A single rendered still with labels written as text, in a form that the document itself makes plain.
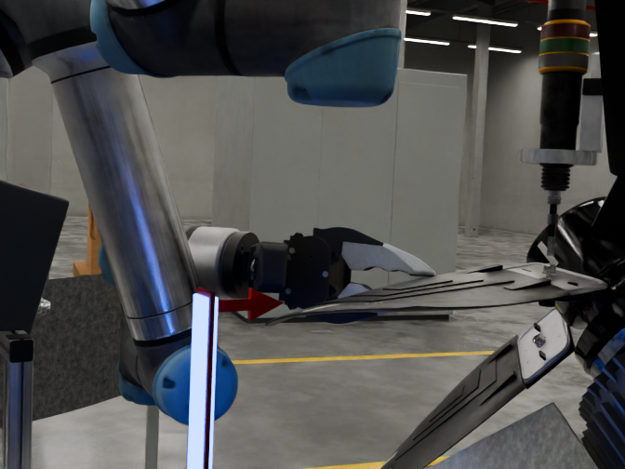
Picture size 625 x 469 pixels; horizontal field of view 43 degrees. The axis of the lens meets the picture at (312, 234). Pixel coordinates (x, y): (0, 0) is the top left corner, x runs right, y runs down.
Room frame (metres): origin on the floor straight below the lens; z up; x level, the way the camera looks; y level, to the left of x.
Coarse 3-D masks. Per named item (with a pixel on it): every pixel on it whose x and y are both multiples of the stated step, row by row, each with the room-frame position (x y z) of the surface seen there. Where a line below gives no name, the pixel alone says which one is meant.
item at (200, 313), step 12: (204, 300) 0.55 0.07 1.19; (204, 312) 0.55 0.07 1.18; (204, 324) 0.55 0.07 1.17; (192, 336) 0.56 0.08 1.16; (204, 336) 0.55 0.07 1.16; (192, 348) 0.56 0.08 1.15; (204, 348) 0.55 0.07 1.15; (192, 360) 0.56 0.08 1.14; (204, 360) 0.55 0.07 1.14; (192, 372) 0.56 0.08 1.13; (204, 372) 0.55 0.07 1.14; (192, 384) 0.56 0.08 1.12; (204, 384) 0.55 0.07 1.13; (192, 396) 0.56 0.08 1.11; (204, 396) 0.55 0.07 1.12; (192, 408) 0.56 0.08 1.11; (204, 408) 0.55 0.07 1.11; (192, 420) 0.56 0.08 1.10; (204, 420) 0.55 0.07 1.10; (192, 432) 0.56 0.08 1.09; (192, 444) 0.56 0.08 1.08; (192, 456) 0.56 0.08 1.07; (192, 468) 0.56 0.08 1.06
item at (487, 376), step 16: (496, 352) 0.90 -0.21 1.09; (512, 352) 0.85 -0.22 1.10; (480, 368) 0.90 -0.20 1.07; (496, 368) 0.86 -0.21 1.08; (512, 368) 0.82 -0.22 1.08; (464, 384) 0.90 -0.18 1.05; (480, 384) 0.86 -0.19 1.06; (496, 384) 0.82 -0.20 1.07; (512, 384) 0.80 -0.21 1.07; (448, 400) 0.90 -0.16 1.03; (464, 400) 0.86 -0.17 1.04; (480, 400) 0.83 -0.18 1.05; (496, 400) 0.81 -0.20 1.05; (432, 416) 0.90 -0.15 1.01; (448, 416) 0.86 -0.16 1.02; (464, 416) 0.83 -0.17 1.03; (480, 416) 0.81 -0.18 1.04; (416, 432) 0.92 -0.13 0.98; (432, 432) 0.86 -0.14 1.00; (448, 432) 0.83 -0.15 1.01; (464, 432) 0.80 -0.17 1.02; (400, 448) 0.93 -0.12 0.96; (416, 448) 0.86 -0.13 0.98; (432, 448) 0.83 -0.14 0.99; (448, 448) 0.80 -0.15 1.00; (384, 464) 0.92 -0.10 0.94; (400, 464) 0.86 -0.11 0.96; (416, 464) 0.82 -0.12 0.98
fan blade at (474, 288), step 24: (384, 288) 0.69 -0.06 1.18; (408, 288) 0.67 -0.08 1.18; (432, 288) 0.67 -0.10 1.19; (456, 288) 0.66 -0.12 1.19; (480, 288) 0.67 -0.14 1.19; (504, 288) 0.67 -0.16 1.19; (528, 288) 0.68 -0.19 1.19; (552, 288) 0.69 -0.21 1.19; (312, 312) 0.60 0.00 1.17; (336, 312) 0.58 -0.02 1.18
